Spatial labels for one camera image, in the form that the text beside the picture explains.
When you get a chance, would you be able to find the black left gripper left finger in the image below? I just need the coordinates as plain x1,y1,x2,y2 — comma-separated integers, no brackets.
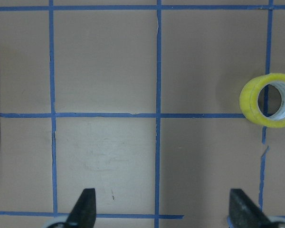
65,188,96,228

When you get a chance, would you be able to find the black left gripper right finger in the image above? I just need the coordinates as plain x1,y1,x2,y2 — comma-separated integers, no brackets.
228,189,272,228

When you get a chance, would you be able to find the yellow tape roll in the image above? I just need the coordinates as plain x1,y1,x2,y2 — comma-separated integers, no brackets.
239,73,285,128

